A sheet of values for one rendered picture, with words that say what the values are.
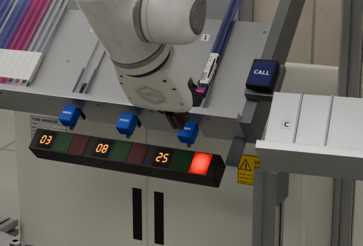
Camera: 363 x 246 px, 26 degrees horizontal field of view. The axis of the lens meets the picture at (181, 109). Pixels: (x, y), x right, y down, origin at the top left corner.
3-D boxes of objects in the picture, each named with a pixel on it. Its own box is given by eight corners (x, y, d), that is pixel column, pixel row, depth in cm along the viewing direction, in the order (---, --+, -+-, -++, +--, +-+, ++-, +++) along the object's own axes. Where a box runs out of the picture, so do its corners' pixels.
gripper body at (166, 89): (98, 67, 106) (127, 113, 115) (165, 74, 102) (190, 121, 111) (118, 24, 110) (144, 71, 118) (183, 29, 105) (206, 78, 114)
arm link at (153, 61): (93, 61, 104) (102, 74, 107) (152, 67, 100) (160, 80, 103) (116, 12, 108) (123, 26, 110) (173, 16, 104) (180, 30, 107)
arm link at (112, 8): (179, 16, 104) (119, 12, 108) (146, -55, 94) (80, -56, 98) (158, 67, 100) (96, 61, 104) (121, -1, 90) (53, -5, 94)
